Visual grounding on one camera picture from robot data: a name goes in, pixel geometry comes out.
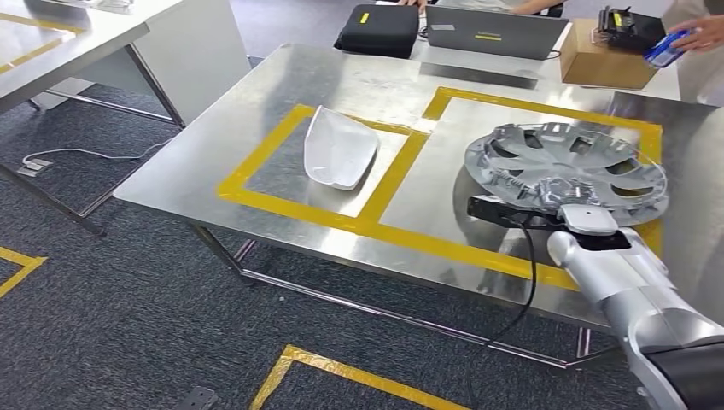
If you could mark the steel workbench table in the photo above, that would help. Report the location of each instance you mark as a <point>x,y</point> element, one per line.
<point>56,51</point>
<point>283,90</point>

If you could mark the grey laptop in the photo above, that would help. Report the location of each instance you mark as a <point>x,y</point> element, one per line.
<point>520,28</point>

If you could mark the black zip case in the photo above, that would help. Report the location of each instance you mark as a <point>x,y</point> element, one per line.
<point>379,31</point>

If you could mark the person's hand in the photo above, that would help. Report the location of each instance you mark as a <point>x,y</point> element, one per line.
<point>416,3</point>
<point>710,34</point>

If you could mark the yellow tape table outline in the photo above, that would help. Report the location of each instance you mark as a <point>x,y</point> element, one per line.
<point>34,54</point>

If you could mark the white plastic mirror cover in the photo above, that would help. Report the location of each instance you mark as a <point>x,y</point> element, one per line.
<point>339,147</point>

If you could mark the brown cardboard box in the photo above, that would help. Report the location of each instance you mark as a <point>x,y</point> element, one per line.
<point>599,65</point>

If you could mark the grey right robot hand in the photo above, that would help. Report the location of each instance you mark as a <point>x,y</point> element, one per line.
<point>565,192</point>

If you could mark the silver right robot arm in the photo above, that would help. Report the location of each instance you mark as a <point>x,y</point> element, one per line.
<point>622,283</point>

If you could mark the grey plastic wheel cover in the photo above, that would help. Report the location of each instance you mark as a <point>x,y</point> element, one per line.
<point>560,153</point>

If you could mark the white cabinet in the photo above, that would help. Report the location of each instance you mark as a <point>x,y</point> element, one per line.
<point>192,56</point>

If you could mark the person's forearm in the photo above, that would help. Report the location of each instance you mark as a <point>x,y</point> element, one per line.
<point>529,7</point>

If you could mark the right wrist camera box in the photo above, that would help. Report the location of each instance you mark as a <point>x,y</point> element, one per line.
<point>492,208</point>

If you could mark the blue drink can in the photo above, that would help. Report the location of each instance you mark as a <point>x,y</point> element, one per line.
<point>662,54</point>

